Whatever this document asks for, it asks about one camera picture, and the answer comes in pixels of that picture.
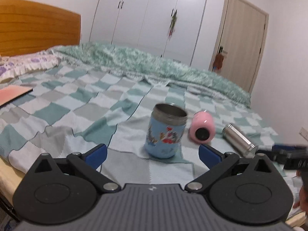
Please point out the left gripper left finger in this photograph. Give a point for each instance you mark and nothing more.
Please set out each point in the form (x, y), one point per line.
(85, 166)

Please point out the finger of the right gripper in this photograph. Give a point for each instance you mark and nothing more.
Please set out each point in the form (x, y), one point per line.
(280, 154)
(288, 147)

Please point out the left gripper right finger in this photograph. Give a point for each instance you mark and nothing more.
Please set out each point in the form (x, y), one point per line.
(220, 166)

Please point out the blue cartoon cup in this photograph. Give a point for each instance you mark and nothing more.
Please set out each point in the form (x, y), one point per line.
(165, 130)

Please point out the stainless steel cup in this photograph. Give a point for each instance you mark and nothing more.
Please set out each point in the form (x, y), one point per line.
(240, 142)

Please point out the person's right hand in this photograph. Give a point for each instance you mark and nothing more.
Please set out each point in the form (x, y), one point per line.
(300, 200)

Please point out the checkered green blanket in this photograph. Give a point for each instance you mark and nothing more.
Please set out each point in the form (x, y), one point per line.
(72, 109)

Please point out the green floral duvet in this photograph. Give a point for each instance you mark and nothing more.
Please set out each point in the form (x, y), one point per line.
(139, 65)

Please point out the beige wooden door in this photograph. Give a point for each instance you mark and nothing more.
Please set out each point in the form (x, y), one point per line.
(241, 39)

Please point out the purple floral pillow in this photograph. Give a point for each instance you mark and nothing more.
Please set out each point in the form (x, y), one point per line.
(15, 66)

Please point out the wooden headboard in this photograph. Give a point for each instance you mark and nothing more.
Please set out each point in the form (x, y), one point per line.
(28, 27)

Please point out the hanging green ornament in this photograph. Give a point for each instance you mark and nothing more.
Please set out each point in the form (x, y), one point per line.
(172, 24)

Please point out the white wardrobe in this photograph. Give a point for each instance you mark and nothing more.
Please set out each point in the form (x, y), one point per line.
(144, 24)

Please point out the white wall switch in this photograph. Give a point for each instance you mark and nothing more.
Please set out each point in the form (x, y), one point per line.
(303, 133)

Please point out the red plush on handle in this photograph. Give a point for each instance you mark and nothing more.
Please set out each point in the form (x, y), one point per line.
(218, 62)

